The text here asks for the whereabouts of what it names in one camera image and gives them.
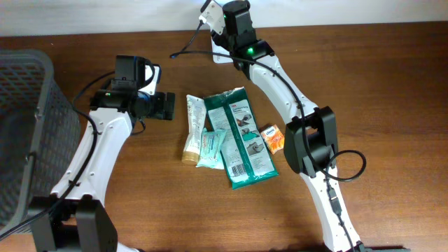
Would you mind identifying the grey plastic basket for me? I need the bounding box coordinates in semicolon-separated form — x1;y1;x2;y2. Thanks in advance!
1;50;81;232

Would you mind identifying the white barcode scanner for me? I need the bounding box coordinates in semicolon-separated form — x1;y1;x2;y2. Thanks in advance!
211;31;232;64

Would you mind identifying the orange tissue pack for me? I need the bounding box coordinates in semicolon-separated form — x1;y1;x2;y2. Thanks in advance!
260;125;285;154

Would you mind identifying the white cream tube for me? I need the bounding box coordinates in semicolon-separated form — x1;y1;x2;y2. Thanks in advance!
181;94;207;165

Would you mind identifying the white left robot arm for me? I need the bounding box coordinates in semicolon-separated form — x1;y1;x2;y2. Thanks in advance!
29;55;175;252

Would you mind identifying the light green wipes pack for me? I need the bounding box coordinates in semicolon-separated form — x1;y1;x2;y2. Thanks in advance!
196;128;226;170

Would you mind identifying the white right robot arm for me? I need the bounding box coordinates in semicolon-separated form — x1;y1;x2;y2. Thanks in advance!
201;0;366;251

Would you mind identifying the green glove package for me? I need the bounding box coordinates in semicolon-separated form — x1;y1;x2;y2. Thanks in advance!
204;87;279;190

